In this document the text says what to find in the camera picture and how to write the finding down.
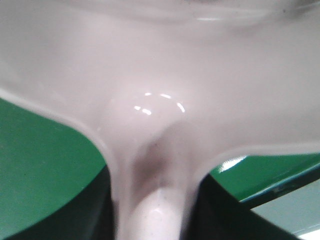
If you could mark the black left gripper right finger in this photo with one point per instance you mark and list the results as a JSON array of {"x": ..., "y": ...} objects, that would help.
[{"x": 217, "y": 215}]

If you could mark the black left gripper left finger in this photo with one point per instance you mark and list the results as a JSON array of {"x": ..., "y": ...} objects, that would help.
[{"x": 88, "y": 216}]

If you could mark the pink plastic dustpan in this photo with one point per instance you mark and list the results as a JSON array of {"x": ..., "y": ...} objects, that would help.
[{"x": 167, "y": 89}]

